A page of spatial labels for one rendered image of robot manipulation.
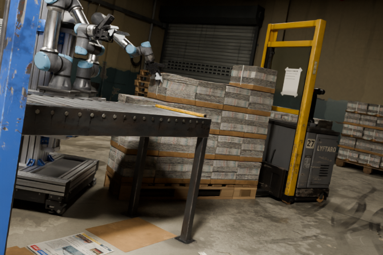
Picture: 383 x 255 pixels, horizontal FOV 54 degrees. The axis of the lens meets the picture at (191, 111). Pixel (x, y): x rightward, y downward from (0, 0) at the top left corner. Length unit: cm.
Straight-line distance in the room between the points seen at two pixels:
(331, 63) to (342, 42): 54
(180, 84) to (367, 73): 679
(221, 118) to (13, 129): 240
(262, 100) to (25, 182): 220
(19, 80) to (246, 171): 280
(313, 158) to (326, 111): 554
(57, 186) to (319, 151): 266
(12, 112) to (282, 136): 331
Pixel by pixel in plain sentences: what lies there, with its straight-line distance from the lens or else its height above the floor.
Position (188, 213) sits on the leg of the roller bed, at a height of 18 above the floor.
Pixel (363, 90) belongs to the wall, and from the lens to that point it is 948.
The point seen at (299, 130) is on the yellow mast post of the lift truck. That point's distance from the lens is 387.
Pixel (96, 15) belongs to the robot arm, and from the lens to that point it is 323.
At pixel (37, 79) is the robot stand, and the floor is 85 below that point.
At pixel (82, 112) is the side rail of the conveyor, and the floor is 78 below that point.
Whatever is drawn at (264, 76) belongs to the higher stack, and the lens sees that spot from 372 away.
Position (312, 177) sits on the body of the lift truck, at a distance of 420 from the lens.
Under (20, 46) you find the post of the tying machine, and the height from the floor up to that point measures 100.
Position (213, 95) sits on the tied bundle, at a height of 95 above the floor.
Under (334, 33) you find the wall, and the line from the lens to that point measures 990.
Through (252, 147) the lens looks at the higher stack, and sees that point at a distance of 373.
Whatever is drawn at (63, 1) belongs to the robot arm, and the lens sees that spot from 266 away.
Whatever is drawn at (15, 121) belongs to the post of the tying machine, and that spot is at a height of 76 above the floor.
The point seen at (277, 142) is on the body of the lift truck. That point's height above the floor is 56.
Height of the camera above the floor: 95
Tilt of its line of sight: 3 degrees down
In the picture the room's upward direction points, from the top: 10 degrees clockwise
